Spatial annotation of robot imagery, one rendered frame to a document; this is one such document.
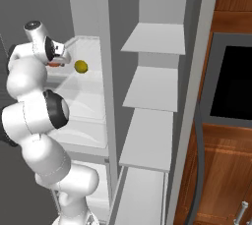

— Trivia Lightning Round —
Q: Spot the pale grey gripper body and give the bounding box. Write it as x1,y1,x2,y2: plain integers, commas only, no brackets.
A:
48,48,73,67

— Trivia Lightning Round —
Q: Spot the orange squash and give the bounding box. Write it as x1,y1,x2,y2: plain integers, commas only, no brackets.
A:
45,61,66,69

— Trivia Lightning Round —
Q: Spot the yellow lemon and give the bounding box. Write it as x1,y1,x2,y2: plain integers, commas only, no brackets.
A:
74,59,89,74

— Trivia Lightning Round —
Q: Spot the white fridge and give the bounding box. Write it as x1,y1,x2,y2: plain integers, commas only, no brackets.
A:
0,0,120,225

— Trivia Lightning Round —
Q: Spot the white fridge door shelf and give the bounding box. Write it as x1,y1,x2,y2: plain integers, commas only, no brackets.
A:
110,166,169,225
118,107,174,174
120,22,187,56
121,65,180,113

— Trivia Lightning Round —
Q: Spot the white fridge door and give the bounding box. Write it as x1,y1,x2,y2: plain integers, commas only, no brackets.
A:
107,0,221,225

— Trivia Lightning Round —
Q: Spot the grey built-in oven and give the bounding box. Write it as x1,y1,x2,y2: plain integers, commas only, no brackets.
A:
199,31,252,130

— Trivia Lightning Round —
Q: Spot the wooden cupboard door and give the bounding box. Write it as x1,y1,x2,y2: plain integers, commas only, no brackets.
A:
173,122,252,225

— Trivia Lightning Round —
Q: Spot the dark grey fridge door handle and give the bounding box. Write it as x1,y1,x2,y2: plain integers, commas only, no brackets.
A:
183,101,207,225

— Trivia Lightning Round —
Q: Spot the metal cupboard handle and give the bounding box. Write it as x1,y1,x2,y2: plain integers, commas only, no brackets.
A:
233,200,250,225

